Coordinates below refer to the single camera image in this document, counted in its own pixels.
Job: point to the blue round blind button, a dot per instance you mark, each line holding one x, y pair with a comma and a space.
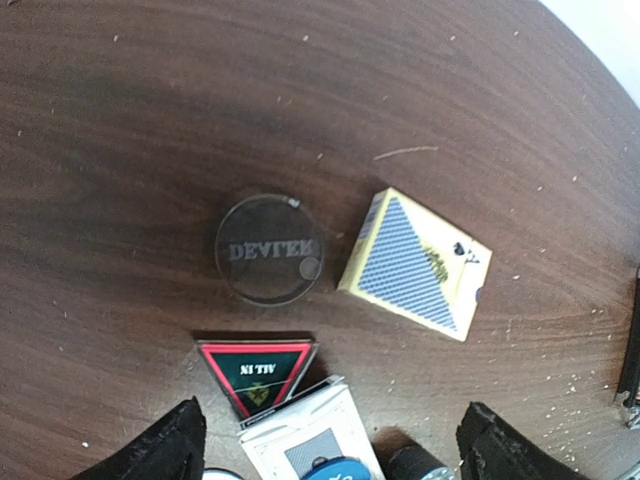
339, 468

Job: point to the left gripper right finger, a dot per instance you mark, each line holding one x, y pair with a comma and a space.
490, 448

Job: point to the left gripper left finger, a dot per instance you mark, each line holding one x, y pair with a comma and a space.
171, 448

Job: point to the white dealer button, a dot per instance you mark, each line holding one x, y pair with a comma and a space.
219, 474

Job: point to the dark blue printed cup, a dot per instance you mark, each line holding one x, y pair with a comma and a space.
415, 463

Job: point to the clear acrylic dealer button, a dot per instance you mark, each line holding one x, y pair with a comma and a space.
269, 250

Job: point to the black poker chip case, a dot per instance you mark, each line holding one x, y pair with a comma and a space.
627, 394

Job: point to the yellow blue card deck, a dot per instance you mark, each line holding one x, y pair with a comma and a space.
411, 262

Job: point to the white card deck box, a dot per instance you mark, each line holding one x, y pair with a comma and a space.
322, 422

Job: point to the triangular all in button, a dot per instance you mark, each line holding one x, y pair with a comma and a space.
256, 375

